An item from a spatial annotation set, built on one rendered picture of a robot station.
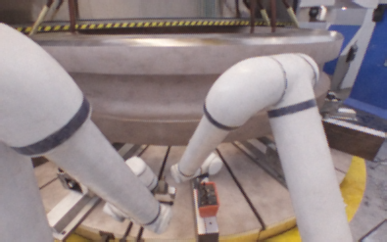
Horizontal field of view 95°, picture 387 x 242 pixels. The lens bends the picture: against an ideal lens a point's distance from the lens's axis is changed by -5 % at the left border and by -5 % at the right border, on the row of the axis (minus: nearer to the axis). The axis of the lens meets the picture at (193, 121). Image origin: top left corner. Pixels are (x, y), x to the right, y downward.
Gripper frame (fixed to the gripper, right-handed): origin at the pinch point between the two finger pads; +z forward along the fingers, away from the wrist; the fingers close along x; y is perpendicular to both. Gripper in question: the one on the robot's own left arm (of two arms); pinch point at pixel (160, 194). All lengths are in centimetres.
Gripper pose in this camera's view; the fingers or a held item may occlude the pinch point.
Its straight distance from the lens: 103.5
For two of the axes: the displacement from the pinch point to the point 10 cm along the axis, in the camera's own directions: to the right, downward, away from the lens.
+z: 1.8, 6.2, 7.6
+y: 1.1, -7.8, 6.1
